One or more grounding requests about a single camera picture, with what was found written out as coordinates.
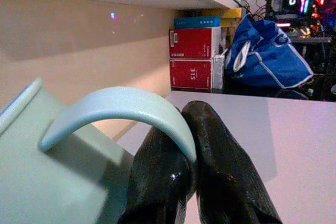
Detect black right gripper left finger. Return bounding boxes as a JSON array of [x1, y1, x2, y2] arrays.
[[117, 126, 196, 224]]

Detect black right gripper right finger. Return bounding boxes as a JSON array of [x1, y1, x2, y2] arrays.
[[180, 100, 284, 224]]

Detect pale green mug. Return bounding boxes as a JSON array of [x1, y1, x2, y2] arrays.
[[0, 78, 197, 224]]

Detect grey table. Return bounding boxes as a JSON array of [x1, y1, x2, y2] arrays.
[[115, 91, 336, 224]]

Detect small white box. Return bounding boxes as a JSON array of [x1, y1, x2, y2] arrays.
[[212, 55, 226, 90]]

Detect red box printed 315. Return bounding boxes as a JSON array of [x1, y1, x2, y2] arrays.
[[169, 59, 214, 90]]

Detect blue fabric bag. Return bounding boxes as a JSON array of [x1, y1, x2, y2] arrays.
[[224, 14, 314, 90]]

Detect red cartridge box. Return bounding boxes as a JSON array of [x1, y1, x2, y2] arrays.
[[169, 27, 228, 60]]

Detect blue cardboard box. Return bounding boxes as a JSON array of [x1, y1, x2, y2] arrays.
[[174, 16, 221, 29]]

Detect yellow cardboard box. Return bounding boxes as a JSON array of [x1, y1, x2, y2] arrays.
[[202, 8, 243, 28]]

